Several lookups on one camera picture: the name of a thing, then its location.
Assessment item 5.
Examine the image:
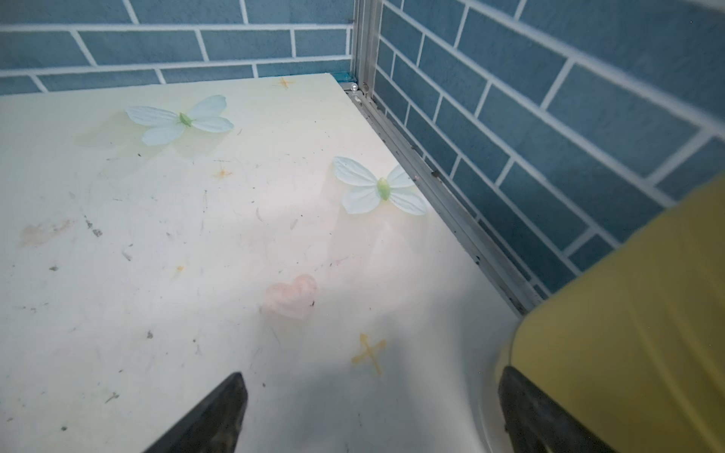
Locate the yellow pen cup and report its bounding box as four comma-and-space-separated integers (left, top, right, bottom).
496, 177, 724, 452

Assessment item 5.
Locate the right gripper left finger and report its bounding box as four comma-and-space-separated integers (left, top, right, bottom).
145, 372, 248, 453

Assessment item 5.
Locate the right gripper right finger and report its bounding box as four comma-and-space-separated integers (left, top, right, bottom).
498, 365, 614, 453

